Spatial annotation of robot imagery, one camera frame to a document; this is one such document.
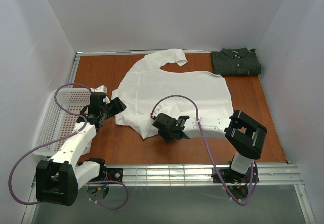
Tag white long sleeve shirt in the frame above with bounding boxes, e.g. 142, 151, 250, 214
112, 49, 233, 139

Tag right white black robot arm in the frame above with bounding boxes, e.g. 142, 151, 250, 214
152, 110, 267, 178

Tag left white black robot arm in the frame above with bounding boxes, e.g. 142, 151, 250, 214
36, 92, 127, 206

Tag white plastic basket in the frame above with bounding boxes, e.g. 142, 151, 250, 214
32, 88, 91, 148

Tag folded dark green shirt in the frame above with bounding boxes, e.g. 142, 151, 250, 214
210, 47, 262, 76

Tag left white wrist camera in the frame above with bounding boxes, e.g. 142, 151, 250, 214
91, 85, 107, 94

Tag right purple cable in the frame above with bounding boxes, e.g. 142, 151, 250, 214
150, 94, 260, 206

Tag purple cable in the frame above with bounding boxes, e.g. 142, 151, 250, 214
8, 83, 129, 211
150, 94, 260, 206

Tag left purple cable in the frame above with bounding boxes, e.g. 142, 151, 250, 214
8, 83, 129, 211

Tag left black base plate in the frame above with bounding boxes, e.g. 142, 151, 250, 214
104, 168, 124, 182

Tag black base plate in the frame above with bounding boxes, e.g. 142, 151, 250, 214
218, 167, 259, 184
104, 168, 124, 182

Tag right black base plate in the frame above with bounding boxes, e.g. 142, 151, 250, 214
218, 167, 259, 184

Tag aluminium table frame rail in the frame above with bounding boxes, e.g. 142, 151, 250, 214
107, 163, 304, 187

